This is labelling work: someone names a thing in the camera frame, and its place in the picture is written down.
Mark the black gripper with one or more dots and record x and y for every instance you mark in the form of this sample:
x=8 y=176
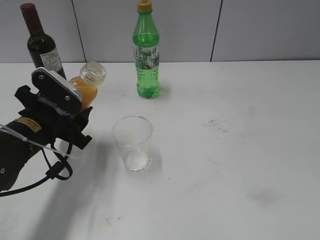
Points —
x=42 y=124

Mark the orange juice bottle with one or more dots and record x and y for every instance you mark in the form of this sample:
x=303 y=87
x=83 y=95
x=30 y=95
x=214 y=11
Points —
x=91 y=75

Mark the transparent plastic cup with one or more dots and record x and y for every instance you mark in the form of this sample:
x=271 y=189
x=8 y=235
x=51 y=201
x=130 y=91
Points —
x=132 y=136

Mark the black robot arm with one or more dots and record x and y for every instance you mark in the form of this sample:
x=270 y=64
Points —
x=14 y=154

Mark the white zip tie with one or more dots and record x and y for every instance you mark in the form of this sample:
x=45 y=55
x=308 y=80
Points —
x=14 y=133

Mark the dark red wine bottle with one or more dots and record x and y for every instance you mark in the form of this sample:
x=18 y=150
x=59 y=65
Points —
x=42 y=47

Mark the green soda bottle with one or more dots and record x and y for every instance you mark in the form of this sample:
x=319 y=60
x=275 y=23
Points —
x=146 y=40

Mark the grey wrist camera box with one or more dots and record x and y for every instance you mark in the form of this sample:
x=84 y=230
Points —
x=57 y=90

